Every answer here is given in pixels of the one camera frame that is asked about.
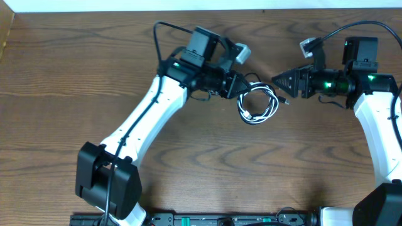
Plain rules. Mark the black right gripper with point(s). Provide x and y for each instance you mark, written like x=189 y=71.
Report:
x=303 y=81

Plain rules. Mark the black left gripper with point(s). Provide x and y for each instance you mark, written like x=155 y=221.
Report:
x=229 y=83

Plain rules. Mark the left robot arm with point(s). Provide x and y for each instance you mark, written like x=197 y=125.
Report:
x=107 y=174

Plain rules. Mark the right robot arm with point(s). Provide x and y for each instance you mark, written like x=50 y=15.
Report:
x=373 y=98

